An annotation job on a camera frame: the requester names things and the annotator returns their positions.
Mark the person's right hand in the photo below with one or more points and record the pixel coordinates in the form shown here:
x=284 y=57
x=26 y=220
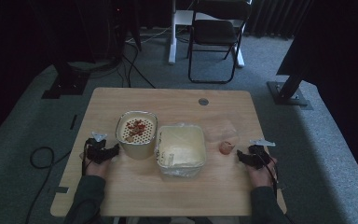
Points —
x=261 y=176

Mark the white tub with plastic liner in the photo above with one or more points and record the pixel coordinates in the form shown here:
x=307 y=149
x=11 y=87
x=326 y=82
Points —
x=181 y=151

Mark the clear plastic bag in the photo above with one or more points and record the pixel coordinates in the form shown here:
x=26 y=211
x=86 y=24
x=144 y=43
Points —
x=222 y=130

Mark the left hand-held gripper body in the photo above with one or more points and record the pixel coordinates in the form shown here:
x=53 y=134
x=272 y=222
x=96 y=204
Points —
x=93 y=148

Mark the dark curtain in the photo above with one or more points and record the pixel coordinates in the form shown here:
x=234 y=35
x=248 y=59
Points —
x=276 y=17

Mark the black folding chair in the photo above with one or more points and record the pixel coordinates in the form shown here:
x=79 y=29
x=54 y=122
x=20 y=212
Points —
x=214 y=32

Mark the red food scraps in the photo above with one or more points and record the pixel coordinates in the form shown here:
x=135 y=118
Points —
x=135 y=127

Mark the grey table grommet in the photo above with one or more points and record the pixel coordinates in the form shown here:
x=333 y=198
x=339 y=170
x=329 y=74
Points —
x=203 y=101

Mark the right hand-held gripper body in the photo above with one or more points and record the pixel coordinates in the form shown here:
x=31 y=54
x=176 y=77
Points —
x=261 y=153

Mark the person's left hand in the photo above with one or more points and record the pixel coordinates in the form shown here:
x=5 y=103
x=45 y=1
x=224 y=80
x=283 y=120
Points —
x=97 y=168

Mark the pink food piece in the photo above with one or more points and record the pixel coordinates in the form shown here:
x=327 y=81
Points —
x=226 y=148

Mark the black metal stand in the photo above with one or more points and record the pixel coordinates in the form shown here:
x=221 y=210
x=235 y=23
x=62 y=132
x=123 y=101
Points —
x=287 y=91
x=66 y=82

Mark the black tape strip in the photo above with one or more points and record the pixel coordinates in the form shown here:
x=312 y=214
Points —
x=73 y=122

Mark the cream perforated strainer bin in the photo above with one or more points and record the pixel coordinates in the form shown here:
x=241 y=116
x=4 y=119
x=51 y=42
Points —
x=136 y=146

